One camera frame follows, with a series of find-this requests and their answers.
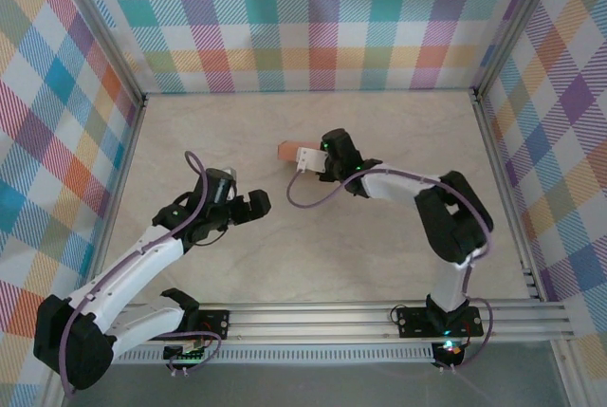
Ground salmon pink paper box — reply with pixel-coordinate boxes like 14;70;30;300
276;139;320;164

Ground green lit controller board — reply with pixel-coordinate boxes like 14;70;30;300
163;340;210;364

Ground black round controller module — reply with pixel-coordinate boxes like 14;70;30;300
433;338;465;366

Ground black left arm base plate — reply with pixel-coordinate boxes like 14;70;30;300
187;309;231;342

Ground wide aluminium mounting rail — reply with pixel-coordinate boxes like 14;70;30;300
50;300;576;347

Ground aluminium table edge rail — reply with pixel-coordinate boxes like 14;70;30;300
471;88;546;303
80;93;149;308

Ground slotted grey cable duct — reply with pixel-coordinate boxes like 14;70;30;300
108;343;437;365

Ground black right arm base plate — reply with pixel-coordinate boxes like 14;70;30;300
396;305;484;338

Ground aluminium frame post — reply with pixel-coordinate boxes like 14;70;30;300
552;340;594;407
470;0;571;96
40;363;72;407
45;0;149;105

